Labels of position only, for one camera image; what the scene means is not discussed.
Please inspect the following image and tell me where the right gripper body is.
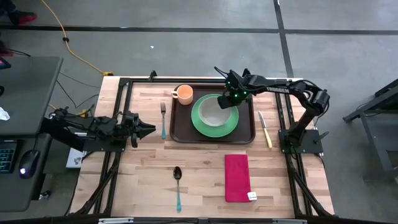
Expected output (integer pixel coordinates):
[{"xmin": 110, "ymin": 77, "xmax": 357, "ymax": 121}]
[{"xmin": 224, "ymin": 70, "xmax": 254, "ymax": 103}]

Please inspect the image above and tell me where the knife with cream handle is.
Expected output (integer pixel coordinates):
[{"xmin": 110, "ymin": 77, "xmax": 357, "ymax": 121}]
[{"xmin": 257, "ymin": 111, "xmax": 273, "ymax": 149}]

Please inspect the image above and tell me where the orange mug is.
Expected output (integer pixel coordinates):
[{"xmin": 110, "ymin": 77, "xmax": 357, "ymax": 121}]
[{"xmin": 171, "ymin": 84, "xmax": 194, "ymax": 106}]

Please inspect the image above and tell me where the orange extension cable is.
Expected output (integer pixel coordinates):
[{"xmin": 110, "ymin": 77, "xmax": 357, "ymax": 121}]
[{"xmin": 40, "ymin": 0, "xmax": 114, "ymax": 77}]

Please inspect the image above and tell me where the white bowl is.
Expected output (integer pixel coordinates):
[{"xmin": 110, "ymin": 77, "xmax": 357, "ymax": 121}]
[{"xmin": 198, "ymin": 96, "xmax": 233, "ymax": 128}]

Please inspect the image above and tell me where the black floor cable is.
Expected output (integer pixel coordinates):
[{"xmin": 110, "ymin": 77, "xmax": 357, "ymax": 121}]
[{"xmin": 55, "ymin": 72, "xmax": 100, "ymax": 110}]

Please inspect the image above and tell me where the red cloth napkin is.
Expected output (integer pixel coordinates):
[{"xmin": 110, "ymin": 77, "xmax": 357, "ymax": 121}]
[{"xmin": 224, "ymin": 154, "xmax": 258, "ymax": 203}]

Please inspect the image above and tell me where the white patterned box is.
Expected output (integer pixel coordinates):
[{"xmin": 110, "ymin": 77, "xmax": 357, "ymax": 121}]
[{"xmin": 65, "ymin": 147, "xmax": 84, "ymax": 169}]

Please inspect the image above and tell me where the black metal stand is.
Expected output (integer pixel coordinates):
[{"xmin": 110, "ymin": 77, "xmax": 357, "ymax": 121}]
[{"xmin": 343, "ymin": 77, "xmax": 398, "ymax": 181}]

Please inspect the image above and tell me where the brown plastic tray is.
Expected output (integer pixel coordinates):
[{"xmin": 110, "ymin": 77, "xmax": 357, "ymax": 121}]
[{"xmin": 169, "ymin": 83, "xmax": 256, "ymax": 145}]

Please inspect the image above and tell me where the fork with teal handle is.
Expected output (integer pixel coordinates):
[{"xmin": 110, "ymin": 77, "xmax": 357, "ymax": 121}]
[{"xmin": 160, "ymin": 102, "xmax": 167, "ymax": 140}]

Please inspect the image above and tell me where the black computer mouse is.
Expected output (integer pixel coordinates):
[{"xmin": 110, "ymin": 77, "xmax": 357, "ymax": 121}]
[{"xmin": 18, "ymin": 149, "xmax": 40, "ymax": 180}]

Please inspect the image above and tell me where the green plate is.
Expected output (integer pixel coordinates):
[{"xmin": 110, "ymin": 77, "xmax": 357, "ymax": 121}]
[{"xmin": 190, "ymin": 93, "xmax": 240, "ymax": 139}]

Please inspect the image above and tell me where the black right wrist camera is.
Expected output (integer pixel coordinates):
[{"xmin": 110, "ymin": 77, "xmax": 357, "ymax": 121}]
[{"xmin": 216, "ymin": 95, "xmax": 233, "ymax": 110}]

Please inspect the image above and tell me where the black backlit keyboard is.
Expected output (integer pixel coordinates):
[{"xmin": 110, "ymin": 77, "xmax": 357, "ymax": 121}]
[{"xmin": 0, "ymin": 139, "xmax": 24, "ymax": 174}]

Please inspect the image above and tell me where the black spoon teal handle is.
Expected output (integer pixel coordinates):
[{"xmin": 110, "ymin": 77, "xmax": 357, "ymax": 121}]
[{"xmin": 173, "ymin": 166, "xmax": 183, "ymax": 213}]

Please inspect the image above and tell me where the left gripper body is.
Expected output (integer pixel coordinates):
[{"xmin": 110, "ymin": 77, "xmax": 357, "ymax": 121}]
[{"xmin": 123, "ymin": 111, "xmax": 141, "ymax": 149}]

